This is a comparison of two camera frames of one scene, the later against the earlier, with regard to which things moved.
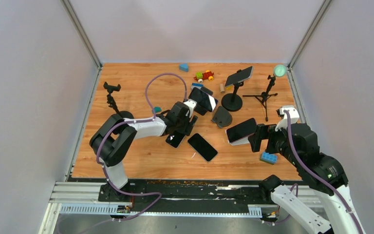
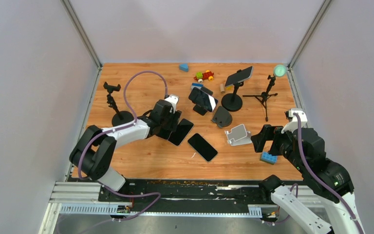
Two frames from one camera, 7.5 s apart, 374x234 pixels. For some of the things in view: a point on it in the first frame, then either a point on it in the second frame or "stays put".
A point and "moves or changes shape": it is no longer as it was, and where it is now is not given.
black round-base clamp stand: [112, 103] stays put
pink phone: [239, 134] moves or changes shape
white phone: [174, 139] stays put
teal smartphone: [202, 147] stays put
